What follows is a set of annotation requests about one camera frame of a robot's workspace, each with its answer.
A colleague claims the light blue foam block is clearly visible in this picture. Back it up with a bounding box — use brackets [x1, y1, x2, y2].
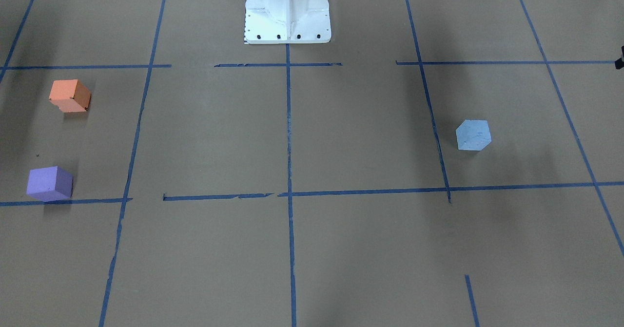
[455, 119, 492, 151]

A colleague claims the orange foam block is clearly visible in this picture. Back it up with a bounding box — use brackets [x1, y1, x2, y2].
[48, 79, 92, 113]

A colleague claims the purple foam block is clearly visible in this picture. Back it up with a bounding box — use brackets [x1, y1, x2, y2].
[25, 166, 73, 202]

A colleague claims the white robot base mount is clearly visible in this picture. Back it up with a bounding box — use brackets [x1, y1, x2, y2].
[244, 0, 332, 44]

